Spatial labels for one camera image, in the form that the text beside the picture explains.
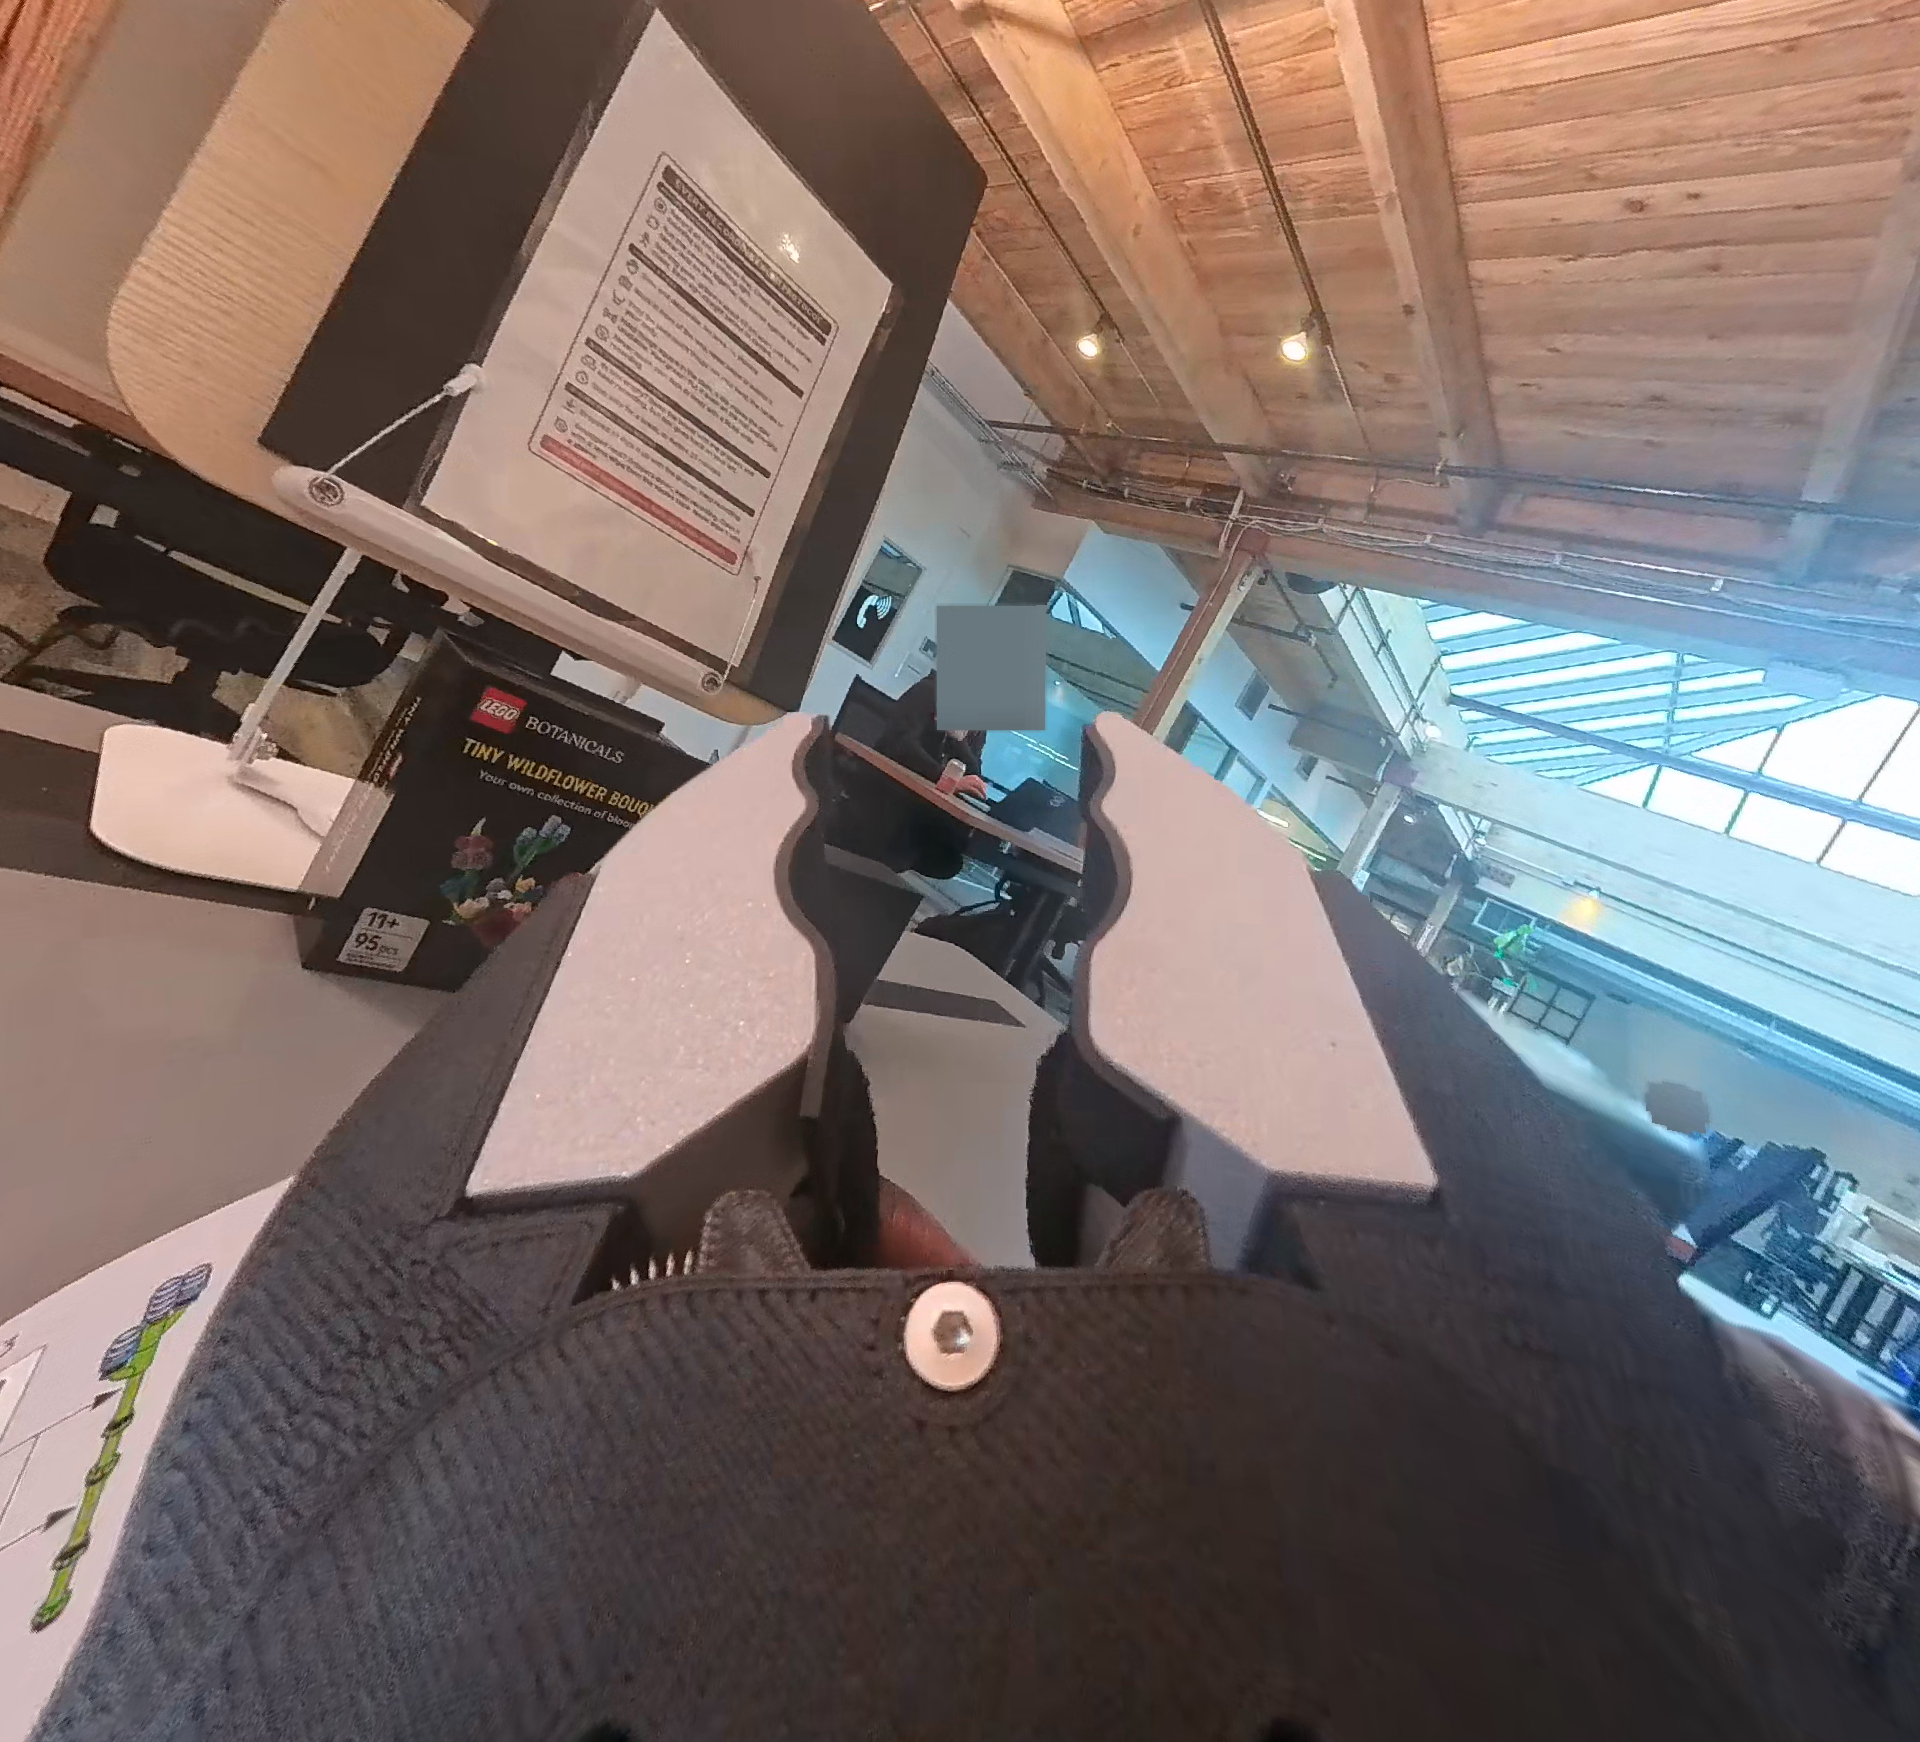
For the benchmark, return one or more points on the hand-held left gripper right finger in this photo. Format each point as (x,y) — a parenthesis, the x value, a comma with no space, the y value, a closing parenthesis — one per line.
(1247,1007)

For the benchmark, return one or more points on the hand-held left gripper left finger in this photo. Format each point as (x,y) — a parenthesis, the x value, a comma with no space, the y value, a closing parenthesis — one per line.
(645,1023)

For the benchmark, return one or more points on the lego instruction booklet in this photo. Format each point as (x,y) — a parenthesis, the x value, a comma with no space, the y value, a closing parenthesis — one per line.
(92,1323)

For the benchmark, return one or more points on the black lego set box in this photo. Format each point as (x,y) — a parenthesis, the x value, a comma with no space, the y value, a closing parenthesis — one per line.
(450,799)

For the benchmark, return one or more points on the person's left hand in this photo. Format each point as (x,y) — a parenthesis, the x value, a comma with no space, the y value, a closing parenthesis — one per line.
(915,1231)

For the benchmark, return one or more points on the green hanging decoration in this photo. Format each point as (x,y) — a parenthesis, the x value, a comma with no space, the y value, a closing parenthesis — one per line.
(1515,944)

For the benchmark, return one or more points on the black laptop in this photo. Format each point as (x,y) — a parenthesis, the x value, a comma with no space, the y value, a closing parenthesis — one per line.
(1040,806)

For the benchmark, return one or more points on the wood edged desk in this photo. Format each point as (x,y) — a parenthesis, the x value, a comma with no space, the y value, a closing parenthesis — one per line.
(974,824)

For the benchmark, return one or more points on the black phone pictogram sign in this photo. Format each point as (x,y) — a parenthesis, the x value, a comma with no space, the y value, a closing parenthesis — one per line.
(878,618)

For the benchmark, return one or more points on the white sign stand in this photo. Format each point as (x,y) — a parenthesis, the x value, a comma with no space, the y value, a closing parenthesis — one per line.
(194,799)

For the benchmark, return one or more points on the ceiling spot light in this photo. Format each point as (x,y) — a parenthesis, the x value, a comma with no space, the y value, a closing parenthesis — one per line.
(1090,343)
(1295,347)

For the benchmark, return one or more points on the black office chair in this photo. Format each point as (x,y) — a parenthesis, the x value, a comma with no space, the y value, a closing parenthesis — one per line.
(135,556)

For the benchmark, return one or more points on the black board with notice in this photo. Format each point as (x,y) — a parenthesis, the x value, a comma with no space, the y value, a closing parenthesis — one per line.
(676,318)

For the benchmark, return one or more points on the light wood rounded panel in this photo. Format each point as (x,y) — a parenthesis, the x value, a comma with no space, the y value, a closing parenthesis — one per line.
(269,196)

